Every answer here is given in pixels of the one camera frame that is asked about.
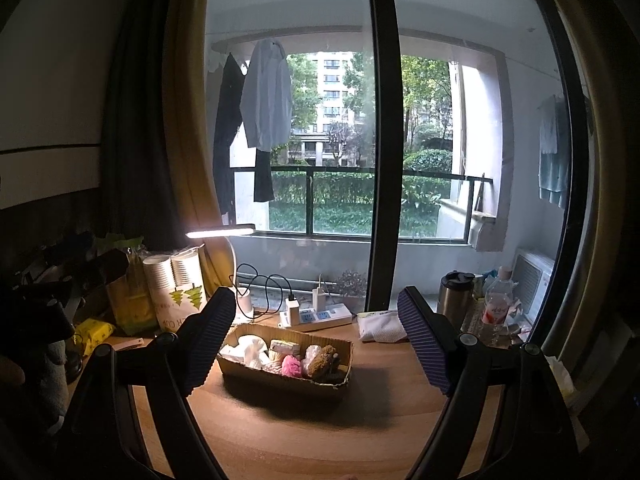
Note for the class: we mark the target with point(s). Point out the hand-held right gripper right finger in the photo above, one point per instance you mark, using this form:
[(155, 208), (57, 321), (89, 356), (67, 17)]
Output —
[(425, 345)]

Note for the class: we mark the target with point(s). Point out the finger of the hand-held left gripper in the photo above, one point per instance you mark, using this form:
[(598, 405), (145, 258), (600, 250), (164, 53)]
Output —
[(107, 266)]

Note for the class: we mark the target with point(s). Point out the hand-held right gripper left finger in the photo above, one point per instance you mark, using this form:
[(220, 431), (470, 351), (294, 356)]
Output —
[(210, 340)]

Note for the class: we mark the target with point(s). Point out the cardboard box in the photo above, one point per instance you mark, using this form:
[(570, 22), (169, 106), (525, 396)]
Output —
[(280, 382)]

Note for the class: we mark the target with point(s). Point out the pink plush toy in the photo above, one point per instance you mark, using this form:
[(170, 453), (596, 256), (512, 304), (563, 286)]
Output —
[(292, 366)]

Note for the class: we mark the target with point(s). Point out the brown plush toy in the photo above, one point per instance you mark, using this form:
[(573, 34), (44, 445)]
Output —
[(320, 361)]

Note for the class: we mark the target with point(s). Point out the grey white cloth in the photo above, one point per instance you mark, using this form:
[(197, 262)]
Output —
[(247, 350)]

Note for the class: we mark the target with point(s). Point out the green plastic package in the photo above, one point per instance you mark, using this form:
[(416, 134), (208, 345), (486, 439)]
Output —
[(132, 300)]

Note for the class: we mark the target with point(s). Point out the white tissue pack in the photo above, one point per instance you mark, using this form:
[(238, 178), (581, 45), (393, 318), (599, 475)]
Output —
[(382, 325)]

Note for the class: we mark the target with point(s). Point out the white desk lamp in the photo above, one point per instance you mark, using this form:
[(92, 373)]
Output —
[(245, 305)]

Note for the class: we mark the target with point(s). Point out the steel thermos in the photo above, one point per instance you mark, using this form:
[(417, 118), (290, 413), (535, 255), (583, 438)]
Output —
[(454, 300)]

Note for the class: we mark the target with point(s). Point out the paper cup bag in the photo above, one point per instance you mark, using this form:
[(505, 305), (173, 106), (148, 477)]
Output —
[(175, 285)]

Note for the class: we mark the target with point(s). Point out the pale soap box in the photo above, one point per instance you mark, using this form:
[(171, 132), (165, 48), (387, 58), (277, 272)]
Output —
[(285, 346)]

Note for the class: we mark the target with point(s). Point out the pale pink folding knife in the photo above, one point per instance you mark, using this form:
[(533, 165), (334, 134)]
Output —
[(127, 344)]

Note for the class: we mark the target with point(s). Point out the clear water bottle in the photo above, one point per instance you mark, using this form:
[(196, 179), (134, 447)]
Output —
[(496, 305)]

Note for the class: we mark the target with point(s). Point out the potted balcony plant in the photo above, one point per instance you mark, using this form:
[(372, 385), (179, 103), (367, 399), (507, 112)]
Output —
[(350, 285)]

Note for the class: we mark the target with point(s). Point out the white fluffy toy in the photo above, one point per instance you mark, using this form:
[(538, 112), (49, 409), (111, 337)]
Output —
[(312, 351)]

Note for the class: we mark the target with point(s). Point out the white power strip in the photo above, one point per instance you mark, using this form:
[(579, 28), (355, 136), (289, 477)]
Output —
[(325, 316)]

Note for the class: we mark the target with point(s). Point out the outdoor air conditioner unit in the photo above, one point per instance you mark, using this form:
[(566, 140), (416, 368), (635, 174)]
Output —
[(532, 285)]

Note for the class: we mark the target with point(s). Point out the dark curtain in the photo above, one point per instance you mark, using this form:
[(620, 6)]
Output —
[(135, 135)]

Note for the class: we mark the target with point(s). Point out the crumpled pale paper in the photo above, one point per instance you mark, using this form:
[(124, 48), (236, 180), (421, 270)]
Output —
[(560, 372)]

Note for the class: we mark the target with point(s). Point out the yellow curtain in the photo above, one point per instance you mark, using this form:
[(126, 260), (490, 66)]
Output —
[(190, 135)]

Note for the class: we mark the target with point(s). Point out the hanging black garment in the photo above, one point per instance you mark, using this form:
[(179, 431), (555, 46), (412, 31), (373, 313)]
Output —
[(227, 135)]

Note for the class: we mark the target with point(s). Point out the balcony railing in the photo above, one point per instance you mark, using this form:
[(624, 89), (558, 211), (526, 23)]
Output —
[(350, 174)]

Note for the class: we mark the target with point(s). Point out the hanging pale blue towels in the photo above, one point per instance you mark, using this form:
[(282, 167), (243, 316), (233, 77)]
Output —
[(552, 150)]

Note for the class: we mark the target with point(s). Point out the hanging light blue shirt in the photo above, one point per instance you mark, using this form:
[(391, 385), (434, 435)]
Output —
[(267, 95)]

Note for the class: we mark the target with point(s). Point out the black window frame post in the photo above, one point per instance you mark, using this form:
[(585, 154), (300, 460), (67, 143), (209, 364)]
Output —
[(382, 135)]

